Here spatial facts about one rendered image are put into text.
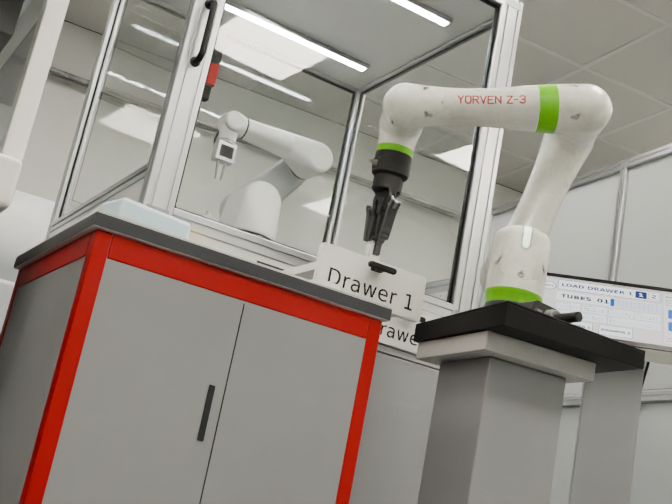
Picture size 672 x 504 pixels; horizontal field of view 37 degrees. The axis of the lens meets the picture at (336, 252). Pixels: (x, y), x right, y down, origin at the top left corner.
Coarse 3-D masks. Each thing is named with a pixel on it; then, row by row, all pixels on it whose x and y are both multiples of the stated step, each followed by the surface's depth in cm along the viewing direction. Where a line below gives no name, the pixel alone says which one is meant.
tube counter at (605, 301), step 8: (600, 296) 299; (600, 304) 295; (608, 304) 295; (616, 304) 295; (624, 304) 295; (632, 304) 295; (640, 304) 295; (648, 304) 295; (656, 304) 295; (656, 312) 292
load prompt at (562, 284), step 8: (560, 280) 306; (568, 280) 306; (560, 288) 302; (568, 288) 302; (576, 288) 302; (584, 288) 302; (592, 288) 302; (600, 288) 302; (608, 288) 302; (616, 288) 302; (624, 288) 302; (616, 296) 299; (624, 296) 299; (632, 296) 299; (640, 296) 299; (648, 296) 298; (656, 296) 298
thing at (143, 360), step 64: (64, 256) 188; (128, 256) 176; (192, 256) 181; (64, 320) 175; (128, 320) 175; (192, 320) 181; (256, 320) 187; (320, 320) 194; (384, 320) 201; (0, 384) 203; (64, 384) 167; (128, 384) 173; (192, 384) 179; (256, 384) 185; (320, 384) 192; (0, 448) 187; (64, 448) 166; (128, 448) 172; (192, 448) 177; (256, 448) 184; (320, 448) 190
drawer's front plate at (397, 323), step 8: (392, 320) 271; (400, 320) 273; (384, 328) 270; (400, 328) 272; (408, 328) 274; (384, 336) 269; (408, 336) 273; (384, 344) 270; (392, 344) 270; (400, 344) 271; (408, 344) 273; (408, 352) 274; (416, 352) 274
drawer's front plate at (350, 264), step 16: (320, 256) 226; (336, 256) 228; (352, 256) 230; (320, 272) 225; (336, 272) 227; (352, 272) 229; (368, 272) 231; (384, 272) 234; (400, 272) 236; (384, 288) 233; (400, 288) 235; (416, 288) 238; (384, 304) 232; (400, 304) 235; (416, 304) 237; (416, 320) 236
